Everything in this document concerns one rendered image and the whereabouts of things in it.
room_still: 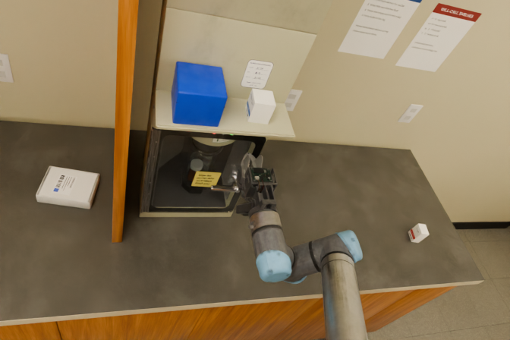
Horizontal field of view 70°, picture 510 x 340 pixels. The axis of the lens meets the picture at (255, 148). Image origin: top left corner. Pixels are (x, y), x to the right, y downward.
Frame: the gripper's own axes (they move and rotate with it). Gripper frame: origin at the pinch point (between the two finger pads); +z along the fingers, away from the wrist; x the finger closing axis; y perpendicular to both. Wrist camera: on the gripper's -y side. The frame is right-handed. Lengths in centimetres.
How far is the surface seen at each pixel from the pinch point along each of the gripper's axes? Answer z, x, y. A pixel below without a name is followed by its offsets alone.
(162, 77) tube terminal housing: 2.5, 26.2, 23.3
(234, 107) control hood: -1.1, 9.3, 20.0
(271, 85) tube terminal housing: 2.5, 1.0, 25.0
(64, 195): 8, 51, -33
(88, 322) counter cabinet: -24, 41, -54
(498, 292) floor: -8, -232, -131
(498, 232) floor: 40, -272, -131
